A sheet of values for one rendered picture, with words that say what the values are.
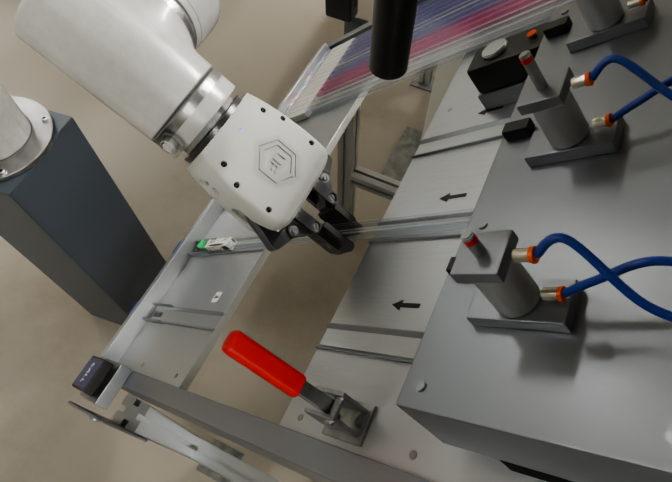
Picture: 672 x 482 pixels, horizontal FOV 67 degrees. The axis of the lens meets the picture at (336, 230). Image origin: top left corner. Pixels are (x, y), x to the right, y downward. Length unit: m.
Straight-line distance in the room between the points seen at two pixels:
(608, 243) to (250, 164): 0.29
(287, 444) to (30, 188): 0.74
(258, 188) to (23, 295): 1.37
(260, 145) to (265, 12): 1.89
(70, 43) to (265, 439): 0.33
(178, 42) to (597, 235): 0.34
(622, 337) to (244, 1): 2.26
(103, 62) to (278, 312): 1.14
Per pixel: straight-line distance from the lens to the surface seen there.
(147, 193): 1.79
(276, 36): 2.21
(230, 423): 0.45
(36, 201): 1.03
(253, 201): 0.45
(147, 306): 0.76
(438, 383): 0.27
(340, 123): 0.73
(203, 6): 0.50
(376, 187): 1.32
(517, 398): 0.24
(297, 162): 0.47
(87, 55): 0.45
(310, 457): 0.37
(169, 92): 0.44
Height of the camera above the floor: 1.39
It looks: 60 degrees down
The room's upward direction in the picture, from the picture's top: straight up
